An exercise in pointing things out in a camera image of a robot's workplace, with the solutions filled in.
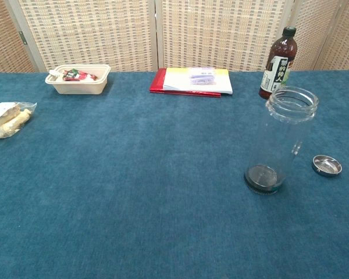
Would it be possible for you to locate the clear glass jar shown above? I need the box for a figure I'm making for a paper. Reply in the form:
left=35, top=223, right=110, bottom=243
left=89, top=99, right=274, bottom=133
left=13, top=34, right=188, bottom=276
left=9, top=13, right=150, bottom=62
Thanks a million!
left=243, top=85, right=320, bottom=196

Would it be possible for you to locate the blue tablecloth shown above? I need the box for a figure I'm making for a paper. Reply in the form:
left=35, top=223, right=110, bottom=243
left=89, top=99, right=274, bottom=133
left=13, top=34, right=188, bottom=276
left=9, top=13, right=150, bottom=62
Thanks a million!
left=0, top=69, right=349, bottom=279

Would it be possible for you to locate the white booklet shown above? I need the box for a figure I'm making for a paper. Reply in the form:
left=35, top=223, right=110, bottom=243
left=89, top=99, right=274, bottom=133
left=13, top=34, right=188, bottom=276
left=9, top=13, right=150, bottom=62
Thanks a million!
left=162, top=67, right=234, bottom=95

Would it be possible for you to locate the beige food tray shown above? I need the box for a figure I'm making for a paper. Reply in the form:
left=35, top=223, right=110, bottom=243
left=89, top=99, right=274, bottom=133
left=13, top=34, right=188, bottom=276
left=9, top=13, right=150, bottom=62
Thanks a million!
left=45, top=64, right=111, bottom=95

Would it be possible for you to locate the red snack pouch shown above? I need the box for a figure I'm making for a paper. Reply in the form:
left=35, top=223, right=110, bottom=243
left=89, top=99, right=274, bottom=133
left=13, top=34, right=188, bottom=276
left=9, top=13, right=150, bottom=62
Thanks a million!
left=48, top=68, right=98, bottom=83

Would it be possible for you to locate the woven folding screen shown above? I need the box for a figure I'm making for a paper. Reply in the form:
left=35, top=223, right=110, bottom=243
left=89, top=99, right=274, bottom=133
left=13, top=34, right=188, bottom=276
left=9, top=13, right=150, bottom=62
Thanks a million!
left=0, top=0, right=349, bottom=74

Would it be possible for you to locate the dark sauce bottle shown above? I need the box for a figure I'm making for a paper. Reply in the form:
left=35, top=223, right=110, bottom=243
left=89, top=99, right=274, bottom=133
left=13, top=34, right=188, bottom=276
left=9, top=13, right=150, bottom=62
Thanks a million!
left=258, top=26, right=298, bottom=101

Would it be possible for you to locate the clear bag of snacks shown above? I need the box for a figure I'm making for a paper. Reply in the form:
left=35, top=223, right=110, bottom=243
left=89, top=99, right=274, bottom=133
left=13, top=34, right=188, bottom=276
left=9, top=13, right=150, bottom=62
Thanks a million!
left=0, top=101, right=38, bottom=141

